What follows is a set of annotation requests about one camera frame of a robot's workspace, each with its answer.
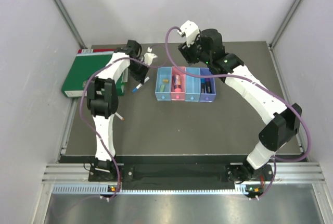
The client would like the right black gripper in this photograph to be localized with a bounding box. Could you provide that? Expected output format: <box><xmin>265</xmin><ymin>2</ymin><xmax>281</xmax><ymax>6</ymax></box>
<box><xmin>178</xmin><ymin>33</ymin><xmax>211</xmax><ymax>66</ymax></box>

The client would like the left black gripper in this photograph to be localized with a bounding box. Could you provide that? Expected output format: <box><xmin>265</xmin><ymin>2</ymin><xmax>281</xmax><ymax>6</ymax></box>
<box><xmin>127</xmin><ymin>59</ymin><xmax>150</xmax><ymax>84</ymax></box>

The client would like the white blue pen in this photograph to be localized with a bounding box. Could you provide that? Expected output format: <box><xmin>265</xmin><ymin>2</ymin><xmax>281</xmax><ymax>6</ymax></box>
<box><xmin>132</xmin><ymin>77</ymin><xmax>150</xmax><ymax>93</ymax></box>

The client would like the blue black marker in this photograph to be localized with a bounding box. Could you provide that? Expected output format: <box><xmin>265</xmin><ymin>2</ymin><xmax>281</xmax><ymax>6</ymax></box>
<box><xmin>200</xmin><ymin>78</ymin><xmax>206</xmax><ymax>94</ymax></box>

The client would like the green highlighter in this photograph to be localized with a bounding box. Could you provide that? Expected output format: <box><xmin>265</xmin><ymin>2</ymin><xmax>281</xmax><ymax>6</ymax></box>
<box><xmin>159</xmin><ymin>84</ymin><xmax>165</xmax><ymax>93</ymax></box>

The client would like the light blue bin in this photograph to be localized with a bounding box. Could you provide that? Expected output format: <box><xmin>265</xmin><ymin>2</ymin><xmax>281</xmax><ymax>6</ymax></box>
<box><xmin>155</xmin><ymin>67</ymin><xmax>172</xmax><ymax>101</ymax></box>
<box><xmin>185</xmin><ymin>75</ymin><xmax>201</xmax><ymax>102</ymax></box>

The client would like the purple black highlighter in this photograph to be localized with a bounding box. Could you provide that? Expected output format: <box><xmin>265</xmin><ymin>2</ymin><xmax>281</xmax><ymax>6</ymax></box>
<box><xmin>205</xmin><ymin>78</ymin><xmax>212</xmax><ymax>94</ymax></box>

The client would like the purple drawer bin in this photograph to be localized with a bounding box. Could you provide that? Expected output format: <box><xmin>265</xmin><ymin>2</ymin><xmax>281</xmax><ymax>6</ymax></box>
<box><xmin>199</xmin><ymin>78</ymin><xmax>216</xmax><ymax>102</ymax></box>

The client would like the pink drawer bin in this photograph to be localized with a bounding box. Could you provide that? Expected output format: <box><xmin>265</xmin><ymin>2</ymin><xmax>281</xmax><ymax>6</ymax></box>
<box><xmin>171</xmin><ymin>67</ymin><xmax>186</xmax><ymax>101</ymax></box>

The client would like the green ring binder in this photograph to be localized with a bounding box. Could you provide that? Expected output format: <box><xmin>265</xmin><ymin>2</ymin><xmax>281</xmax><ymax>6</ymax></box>
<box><xmin>61</xmin><ymin>51</ymin><xmax>130</xmax><ymax>97</ymax></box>

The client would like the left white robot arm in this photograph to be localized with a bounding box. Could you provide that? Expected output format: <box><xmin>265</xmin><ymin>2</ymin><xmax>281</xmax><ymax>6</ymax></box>
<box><xmin>83</xmin><ymin>40</ymin><xmax>157</xmax><ymax>181</ymax></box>

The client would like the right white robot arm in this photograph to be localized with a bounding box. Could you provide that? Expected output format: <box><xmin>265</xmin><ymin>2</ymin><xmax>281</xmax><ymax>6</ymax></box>
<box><xmin>178</xmin><ymin>23</ymin><xmax>302</xmax><ymax>181</ymax></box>

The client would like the red folder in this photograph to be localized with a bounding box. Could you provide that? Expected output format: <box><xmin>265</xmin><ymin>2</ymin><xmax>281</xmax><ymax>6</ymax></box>
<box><xmin>77</xmin><ymin>48</ymin><xmax>114</xmax><ymax>56</ymax></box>

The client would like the pink pencil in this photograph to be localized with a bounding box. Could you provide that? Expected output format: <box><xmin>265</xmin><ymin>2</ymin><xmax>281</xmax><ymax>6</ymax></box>
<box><xmin>114</xmin><ymin>112</ymin><xmax>124</xmax><ymax>121</ymax></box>

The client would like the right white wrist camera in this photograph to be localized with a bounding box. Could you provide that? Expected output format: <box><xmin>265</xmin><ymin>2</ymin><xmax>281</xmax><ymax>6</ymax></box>
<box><xmin>178</xmin><ymin>20</ymin><xmax>200</xmax><ymax>47</ymax></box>

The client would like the right aluminium frame post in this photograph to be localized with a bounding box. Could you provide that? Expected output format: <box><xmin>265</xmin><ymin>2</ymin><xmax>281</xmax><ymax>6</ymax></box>
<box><xmin>269</xmin><ymin>0</ymin><xmax>319</xmax><ymax>50</ymax></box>

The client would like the aluminium frame post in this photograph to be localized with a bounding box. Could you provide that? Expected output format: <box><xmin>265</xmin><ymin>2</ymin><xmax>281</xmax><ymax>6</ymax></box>
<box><xmin>269</xmin><ymin>0</ymin><xmax>319</xmax><ymax>50</ymax></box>
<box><xmin>52</xmin><ymin>0</ymin><xmax>87</xmax><ymax>49</ymax></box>

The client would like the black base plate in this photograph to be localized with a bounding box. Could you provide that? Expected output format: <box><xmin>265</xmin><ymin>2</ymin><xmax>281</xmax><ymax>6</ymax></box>
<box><xmin>89</xmin><ymin>164</ymin><xmax>273</xmax><ymax>186</ymax></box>

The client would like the left aluminium frame post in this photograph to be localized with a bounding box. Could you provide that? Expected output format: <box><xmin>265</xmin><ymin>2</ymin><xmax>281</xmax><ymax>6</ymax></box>
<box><xmin>52</xmin><ymin>0</ymin><xmax>87</xmax><ymax>49</ymax></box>

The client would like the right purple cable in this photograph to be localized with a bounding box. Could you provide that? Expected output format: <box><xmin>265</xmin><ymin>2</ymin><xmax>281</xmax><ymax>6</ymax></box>
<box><xmin>165</xmin><ymin>26</ymin><xmax>312</xmax><ymax>201</ymax></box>

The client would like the grey cable duct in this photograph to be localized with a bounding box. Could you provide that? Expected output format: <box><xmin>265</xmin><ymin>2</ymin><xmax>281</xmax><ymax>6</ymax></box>
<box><xmin>52</xmin><ymin>184</ymin><xmax>259</xmax><ymax>195</ymax></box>

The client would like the aluminium front rail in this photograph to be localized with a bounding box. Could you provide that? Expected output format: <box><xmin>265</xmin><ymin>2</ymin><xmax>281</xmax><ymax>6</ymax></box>
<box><xmin>42</xmin><ymin>163</ymin><xmax>325</xmax><ymax>189</ymax></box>

